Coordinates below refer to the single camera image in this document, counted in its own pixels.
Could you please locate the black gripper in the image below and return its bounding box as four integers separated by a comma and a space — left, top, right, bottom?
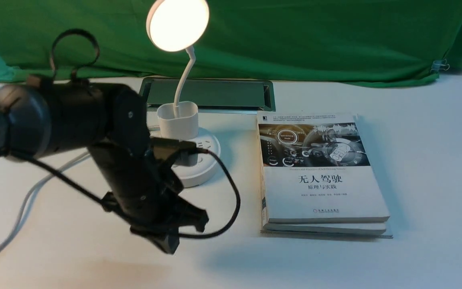
88, 142, 209, 255

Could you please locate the white desk lamp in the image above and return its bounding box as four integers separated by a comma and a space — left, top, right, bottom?
146, 0, 210, 140

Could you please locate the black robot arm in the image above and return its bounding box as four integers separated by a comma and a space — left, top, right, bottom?
0, 83, 209, 254

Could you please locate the white round power strip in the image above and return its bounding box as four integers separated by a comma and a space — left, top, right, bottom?
148, 125, 221, 188

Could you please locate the thin bottom book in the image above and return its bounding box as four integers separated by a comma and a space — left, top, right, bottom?
259, 230, 394, 241

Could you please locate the white top book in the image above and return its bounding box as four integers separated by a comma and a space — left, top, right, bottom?
257, 112, 390, 224

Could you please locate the white book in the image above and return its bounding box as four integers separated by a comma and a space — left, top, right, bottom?
257, 112, 390, 224
261, 219, 387, 236

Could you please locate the white middle book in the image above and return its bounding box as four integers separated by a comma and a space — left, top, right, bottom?
261, 219, 387, 236

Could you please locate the green backdrop cloth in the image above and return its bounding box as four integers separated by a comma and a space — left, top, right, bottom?
0, 0, 462, 88

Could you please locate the metal binder clip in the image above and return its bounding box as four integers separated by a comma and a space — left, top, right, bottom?
430, 59, 450, 74

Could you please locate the metal desk cable tray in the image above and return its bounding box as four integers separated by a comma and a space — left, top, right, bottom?
139, 77, 276, 113

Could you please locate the white power cord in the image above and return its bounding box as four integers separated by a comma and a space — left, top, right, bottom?
0, 151, 91, 273

